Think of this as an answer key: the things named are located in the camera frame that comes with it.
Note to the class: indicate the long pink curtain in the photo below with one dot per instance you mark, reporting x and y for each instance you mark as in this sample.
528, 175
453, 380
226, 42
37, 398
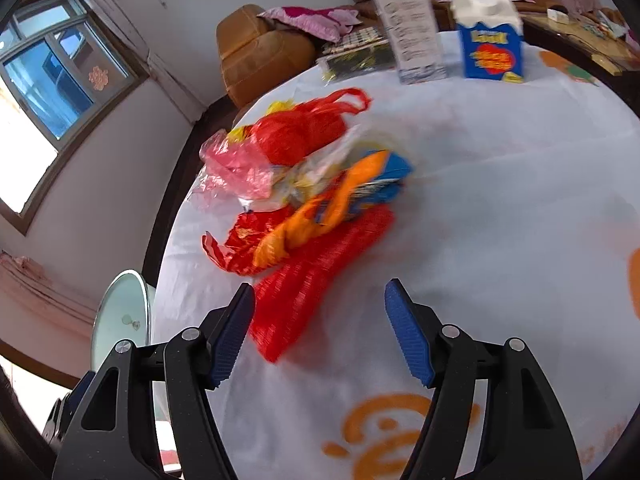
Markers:
40, 300

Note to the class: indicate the red snack wrapper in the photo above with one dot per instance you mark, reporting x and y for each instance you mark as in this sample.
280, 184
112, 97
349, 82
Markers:
240, 245

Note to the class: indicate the small white box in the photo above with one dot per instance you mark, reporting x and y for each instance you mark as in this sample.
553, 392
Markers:
558, 15

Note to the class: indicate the translucent red-printed plastic bag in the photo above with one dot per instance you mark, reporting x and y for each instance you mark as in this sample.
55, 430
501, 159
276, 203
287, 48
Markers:
235, 170

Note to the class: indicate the blue white milk carton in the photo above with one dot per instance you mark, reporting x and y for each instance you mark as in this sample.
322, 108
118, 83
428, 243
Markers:
492, 45

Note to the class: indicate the dark green snack packet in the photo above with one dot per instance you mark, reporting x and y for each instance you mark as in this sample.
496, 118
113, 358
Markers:
357, 62

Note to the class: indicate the tied pink curtain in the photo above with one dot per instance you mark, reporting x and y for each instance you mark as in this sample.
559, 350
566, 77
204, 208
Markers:
150, 45

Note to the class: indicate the red mesh net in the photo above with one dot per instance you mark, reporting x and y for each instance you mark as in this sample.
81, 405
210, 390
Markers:
310, 285

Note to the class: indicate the red plastic bag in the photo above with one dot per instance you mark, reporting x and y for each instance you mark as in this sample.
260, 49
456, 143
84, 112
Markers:
295, 135

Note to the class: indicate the window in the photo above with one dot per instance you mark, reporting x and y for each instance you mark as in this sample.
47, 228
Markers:
50, 90

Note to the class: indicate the tall white carton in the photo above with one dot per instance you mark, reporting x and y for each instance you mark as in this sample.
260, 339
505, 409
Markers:
410, 25

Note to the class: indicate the wooden coffee table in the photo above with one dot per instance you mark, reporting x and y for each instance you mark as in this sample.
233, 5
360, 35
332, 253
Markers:
575, 40

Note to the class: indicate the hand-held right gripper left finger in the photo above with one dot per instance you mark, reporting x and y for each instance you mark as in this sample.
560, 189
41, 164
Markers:
230, 340

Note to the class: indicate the orange blue snack packet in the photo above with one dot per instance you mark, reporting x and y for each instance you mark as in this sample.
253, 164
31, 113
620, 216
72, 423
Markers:
360, 185

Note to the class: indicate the white orange-printed tablecloth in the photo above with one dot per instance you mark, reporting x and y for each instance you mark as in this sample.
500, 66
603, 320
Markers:
500, 185

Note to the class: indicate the brown leather chaise sofa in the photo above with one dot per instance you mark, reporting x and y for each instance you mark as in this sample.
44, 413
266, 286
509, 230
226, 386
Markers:
260, 55

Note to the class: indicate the checkered cloth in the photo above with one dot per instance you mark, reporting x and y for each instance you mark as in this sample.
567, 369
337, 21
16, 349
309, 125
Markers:
355, 40

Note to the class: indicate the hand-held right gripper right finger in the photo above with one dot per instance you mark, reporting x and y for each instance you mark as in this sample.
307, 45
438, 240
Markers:
410, 335

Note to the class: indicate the mint green trash bin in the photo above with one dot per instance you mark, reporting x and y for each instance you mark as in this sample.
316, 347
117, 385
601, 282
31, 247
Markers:
120, 315

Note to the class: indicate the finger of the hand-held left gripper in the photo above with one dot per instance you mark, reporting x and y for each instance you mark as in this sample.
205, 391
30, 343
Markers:
62, 410

